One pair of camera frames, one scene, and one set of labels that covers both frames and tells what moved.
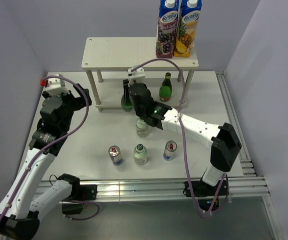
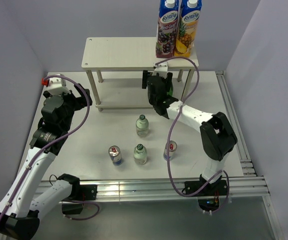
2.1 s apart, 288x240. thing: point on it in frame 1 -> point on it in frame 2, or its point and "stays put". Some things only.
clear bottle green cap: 141,128 stays put
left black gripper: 81,94 stays put
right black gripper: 126,97 -> 145,75
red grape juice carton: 167,23 stays put
